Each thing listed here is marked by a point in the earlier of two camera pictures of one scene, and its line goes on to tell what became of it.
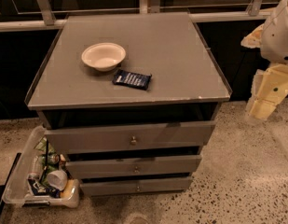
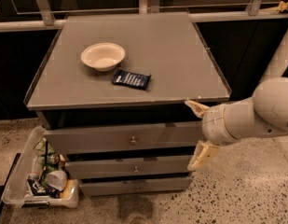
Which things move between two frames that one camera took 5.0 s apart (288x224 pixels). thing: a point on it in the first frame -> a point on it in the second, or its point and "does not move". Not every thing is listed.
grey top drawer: (140, 137) does not move
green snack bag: (52, 158) does not move
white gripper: (278, 36) -> (212, 125)
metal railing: (149, 4) does not move
